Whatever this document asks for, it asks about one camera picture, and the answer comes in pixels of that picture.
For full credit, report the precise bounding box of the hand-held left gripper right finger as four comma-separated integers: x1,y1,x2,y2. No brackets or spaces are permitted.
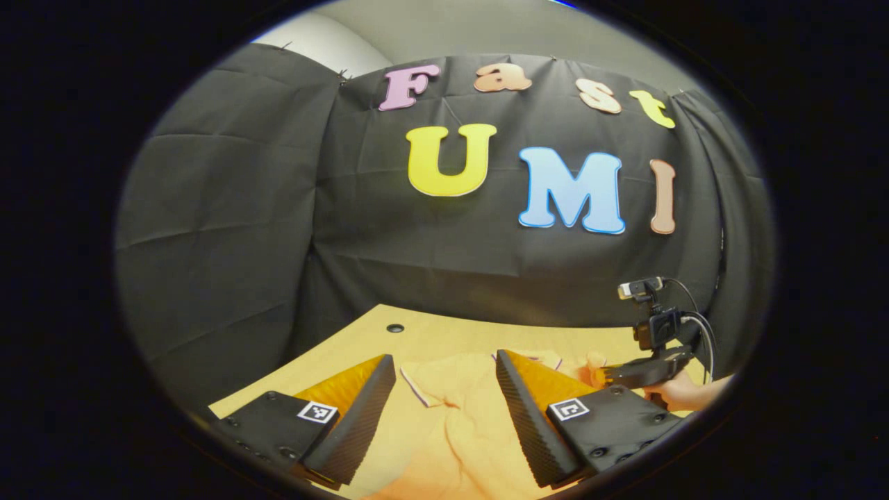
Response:
495,349,685,488

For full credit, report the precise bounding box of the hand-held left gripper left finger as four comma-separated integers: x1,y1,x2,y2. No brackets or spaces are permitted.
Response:
219,354,397,487

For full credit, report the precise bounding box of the orange T-shirt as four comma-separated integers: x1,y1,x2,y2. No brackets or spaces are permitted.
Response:
361,351,612,500

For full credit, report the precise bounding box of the black backdrop cloth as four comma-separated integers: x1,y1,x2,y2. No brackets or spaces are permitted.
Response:
115,43,775,417

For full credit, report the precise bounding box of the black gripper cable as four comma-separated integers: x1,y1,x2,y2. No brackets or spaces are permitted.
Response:
663,278,717,384

